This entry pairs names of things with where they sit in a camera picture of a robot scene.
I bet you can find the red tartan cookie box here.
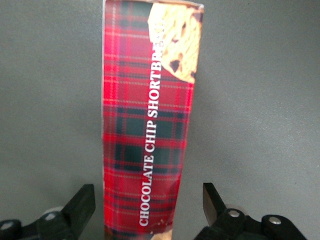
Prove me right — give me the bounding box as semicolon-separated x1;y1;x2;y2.
101;0;205;240

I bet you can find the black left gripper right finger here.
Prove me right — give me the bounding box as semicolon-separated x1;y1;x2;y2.
196;182;308;240

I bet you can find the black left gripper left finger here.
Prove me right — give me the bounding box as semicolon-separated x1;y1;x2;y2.
0;183;97;240

